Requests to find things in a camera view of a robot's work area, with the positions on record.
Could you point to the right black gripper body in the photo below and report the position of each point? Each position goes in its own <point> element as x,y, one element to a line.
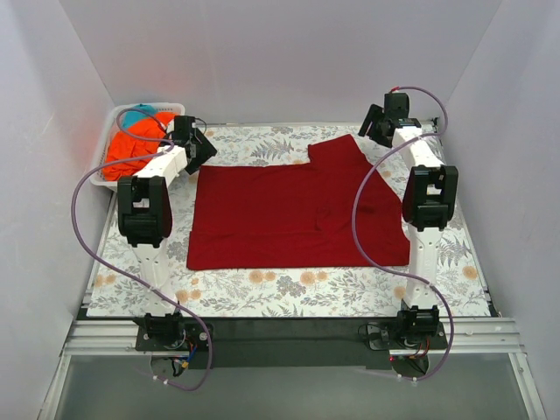
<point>377,127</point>

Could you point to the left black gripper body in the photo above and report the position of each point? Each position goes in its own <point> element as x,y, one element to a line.
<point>195,150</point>

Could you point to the dark red t-shirt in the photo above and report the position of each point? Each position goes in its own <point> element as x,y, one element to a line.
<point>329,212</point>

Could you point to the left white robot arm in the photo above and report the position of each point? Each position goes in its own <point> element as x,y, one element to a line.
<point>145,220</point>

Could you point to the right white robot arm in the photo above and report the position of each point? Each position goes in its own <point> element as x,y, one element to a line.
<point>428,204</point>

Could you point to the teal t-shirt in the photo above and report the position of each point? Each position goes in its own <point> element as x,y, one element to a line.
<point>142,112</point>

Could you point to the orange t-shirt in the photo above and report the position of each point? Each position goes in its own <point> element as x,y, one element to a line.
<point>137,142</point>

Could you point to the white plastic laundry basket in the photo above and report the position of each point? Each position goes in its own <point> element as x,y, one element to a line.
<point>109,130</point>

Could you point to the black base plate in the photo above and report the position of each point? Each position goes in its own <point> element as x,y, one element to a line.
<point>288,355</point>

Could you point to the aluminium frame rail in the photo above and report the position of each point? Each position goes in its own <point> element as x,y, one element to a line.
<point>123,336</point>

